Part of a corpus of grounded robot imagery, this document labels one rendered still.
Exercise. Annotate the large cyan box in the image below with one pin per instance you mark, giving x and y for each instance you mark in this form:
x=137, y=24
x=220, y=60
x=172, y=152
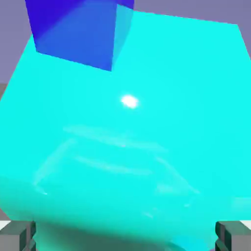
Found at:
x=156, y=121

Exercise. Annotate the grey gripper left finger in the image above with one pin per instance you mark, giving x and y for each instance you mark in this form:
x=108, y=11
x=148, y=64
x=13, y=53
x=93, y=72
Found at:
x=13, y=236

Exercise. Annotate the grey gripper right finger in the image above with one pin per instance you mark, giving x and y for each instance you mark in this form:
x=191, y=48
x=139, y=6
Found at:
x=238, y=237

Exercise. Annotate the small blue cube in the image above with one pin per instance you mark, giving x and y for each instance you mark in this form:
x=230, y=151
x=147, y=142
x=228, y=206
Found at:
x=78, y=33

